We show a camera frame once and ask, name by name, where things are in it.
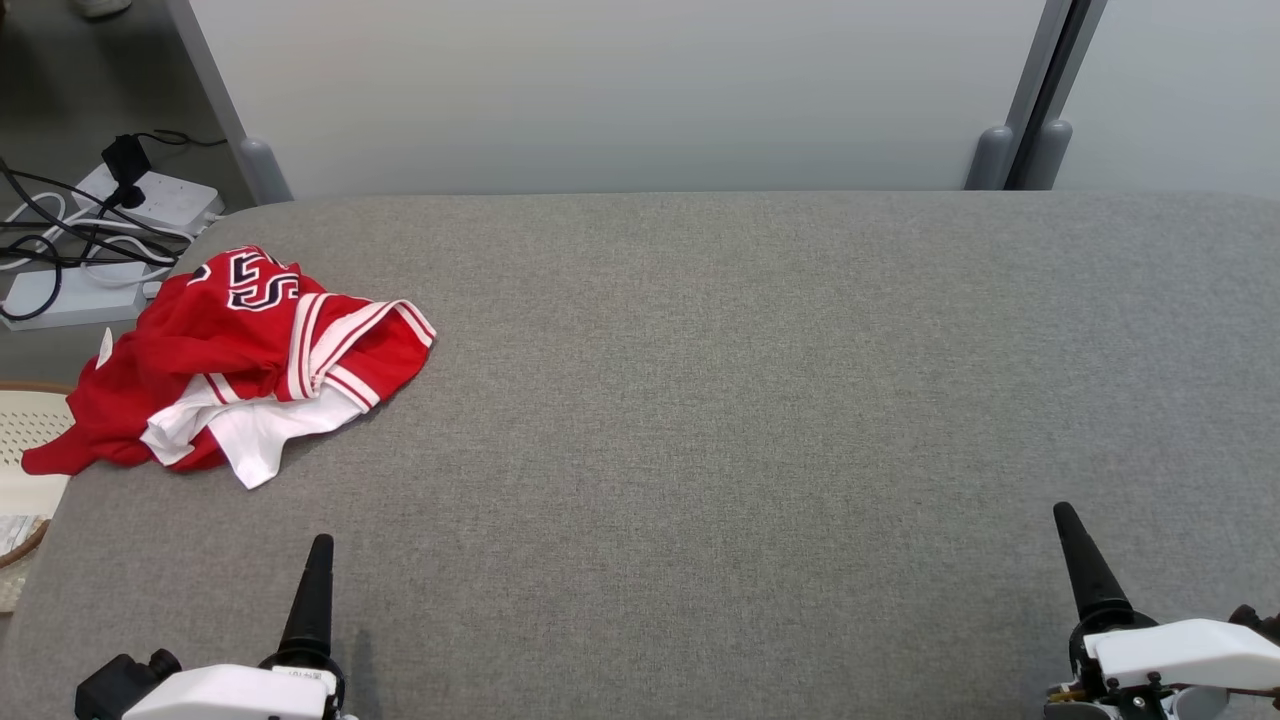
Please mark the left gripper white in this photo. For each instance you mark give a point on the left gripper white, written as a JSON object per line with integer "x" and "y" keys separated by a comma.
{"x": 230, "y": 695}

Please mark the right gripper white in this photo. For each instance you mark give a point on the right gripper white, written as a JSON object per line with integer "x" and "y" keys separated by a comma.
{"x": 1180, "y": 652}

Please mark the red shorts white side stripe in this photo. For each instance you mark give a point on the red shorts white side stripe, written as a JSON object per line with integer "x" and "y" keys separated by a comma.
{"x": 100, "y": 420}

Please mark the red basketball jersey white trim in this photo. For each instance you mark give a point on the red basketball jersey white trim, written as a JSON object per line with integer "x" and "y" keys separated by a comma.
{"x": 250, "y": 320}

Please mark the cream perforated laundry basket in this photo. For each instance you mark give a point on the cream perforated laundry basket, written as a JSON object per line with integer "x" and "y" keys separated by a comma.
{"x": 30, "y": 440}

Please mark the white flat power box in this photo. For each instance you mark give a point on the white flat power box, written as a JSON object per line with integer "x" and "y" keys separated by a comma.
{"x": 75, "y": 300}

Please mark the grey fabric sofa cushion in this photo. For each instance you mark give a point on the grey fabric sofa cushion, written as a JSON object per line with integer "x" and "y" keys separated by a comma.
{"x": 700, "y": 420}

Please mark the white power strip with sockets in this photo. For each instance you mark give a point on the white power strip with sockets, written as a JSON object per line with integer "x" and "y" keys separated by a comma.
{"x": 165, "y": 200}

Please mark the black plug adapter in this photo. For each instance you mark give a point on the black plug adapter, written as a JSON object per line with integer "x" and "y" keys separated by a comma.
{"x": 125, "y": 160}

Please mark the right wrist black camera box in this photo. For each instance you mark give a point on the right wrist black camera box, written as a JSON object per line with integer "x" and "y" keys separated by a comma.
{"x": 1258, "y": 622}

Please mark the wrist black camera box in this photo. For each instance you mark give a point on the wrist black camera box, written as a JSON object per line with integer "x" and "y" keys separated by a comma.
{"x": 1258, "y": 622}
{"x": 120, "y": 685}

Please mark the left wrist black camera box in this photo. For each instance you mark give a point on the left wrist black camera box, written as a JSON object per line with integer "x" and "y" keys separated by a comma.
{"x": 120, "y": 685}

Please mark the grey partition post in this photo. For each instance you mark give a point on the grey partition post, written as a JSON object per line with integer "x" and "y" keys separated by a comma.
{"x": 1060, "y": 110}
{"x": 1020, "y": 100}
{"x": 225, "y": 100}

